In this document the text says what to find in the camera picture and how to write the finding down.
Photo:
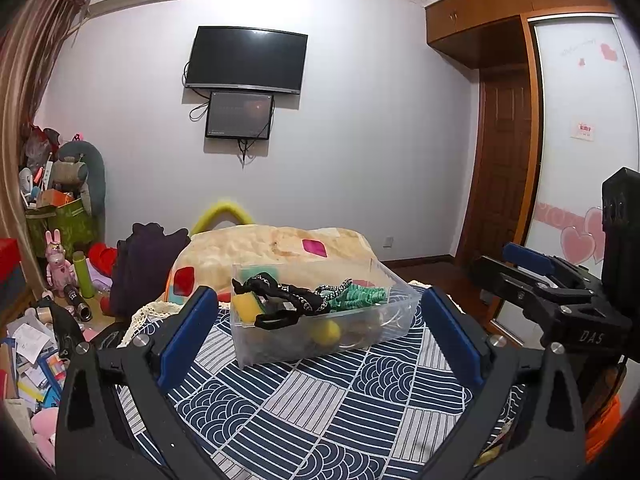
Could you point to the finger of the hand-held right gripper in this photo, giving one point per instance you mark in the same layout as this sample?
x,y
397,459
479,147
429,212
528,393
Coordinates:
x,y
525,255
500,280

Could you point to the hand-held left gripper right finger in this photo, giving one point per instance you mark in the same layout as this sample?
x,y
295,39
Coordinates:
x,y
452,340

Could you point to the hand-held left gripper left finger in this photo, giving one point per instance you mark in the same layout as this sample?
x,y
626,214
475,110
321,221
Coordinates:
x,y
185,340

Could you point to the yellow sponge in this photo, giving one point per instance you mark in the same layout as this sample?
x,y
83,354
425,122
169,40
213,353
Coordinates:
x,y
245,305

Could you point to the black printed headband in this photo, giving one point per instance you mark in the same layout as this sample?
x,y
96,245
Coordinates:
x,y
290,300

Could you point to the yellow ball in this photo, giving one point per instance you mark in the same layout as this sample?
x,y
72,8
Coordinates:
x,y
327,332

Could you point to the black white braided hair band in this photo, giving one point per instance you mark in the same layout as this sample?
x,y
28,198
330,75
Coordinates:
x,y
335,289

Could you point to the clear plastic storage box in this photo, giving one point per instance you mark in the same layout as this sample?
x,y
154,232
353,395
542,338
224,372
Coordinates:
x,y
325,352

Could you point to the white lace cloth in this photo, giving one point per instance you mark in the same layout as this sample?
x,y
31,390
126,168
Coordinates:
x,y
145,317

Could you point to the dark purple garment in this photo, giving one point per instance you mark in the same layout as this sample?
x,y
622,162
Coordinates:
x,y
142,270

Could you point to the orange cloth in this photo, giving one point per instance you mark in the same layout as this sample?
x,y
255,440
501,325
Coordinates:
x,y
602,425

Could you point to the brown wooden door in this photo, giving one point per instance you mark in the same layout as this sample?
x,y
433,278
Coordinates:
x,y
505,160

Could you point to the black flashlight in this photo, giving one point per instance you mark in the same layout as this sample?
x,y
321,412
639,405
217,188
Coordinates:
x,y
77,304

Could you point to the red cloth item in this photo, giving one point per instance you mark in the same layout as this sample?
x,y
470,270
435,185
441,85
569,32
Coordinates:
x,y
102,257

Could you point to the green bottle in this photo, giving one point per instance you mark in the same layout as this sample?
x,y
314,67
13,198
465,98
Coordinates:
x,y
84,275

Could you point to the beige patterned pillow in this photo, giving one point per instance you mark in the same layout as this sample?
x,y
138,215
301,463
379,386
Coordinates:
x,y
280,250

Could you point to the yellow foam hoop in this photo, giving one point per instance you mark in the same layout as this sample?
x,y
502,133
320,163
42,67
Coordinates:
x,y
220,212

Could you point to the pink paper notice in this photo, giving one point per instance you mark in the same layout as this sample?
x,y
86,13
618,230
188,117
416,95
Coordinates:
x,y
584,130

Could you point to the blue patterned cloth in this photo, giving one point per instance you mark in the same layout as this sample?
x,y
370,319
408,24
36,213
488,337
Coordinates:
x,y
310,410

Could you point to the pink rabbit figure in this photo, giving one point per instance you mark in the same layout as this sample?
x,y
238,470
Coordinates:
x,y
57,265

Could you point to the pile of papers and boxes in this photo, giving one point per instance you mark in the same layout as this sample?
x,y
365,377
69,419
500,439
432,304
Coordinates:
x,y
30,360

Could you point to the pink plush toy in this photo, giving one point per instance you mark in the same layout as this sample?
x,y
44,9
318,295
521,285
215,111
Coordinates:
x,y
45,427

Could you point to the green storage bag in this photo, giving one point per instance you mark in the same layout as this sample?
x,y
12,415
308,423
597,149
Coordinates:
x,y
65,225

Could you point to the white sliding wardrobe door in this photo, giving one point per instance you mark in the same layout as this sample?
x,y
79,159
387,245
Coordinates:
x,y
575,85

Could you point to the red box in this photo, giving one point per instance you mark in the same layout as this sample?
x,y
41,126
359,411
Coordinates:
x,y
9,255

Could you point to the grey green plush toy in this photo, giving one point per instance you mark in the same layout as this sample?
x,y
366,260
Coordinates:
x,y
80,165

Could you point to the pile of household clutter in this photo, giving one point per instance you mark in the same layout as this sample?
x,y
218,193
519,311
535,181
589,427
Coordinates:
x,y
40,165

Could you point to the wooden overhead cabinet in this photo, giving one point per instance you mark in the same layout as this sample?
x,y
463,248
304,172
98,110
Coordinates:
x,y
505,20

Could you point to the striped brown curtain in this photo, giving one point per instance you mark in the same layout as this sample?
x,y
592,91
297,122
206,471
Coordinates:
x,y
25,85

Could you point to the wall socket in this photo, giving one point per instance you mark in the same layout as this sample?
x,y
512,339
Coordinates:
x,y
387,241

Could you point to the small wall monitor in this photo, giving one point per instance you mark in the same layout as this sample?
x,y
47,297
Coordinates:
x,y
240,115

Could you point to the wall television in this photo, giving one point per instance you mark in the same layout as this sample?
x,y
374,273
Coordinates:
x,y
245,62

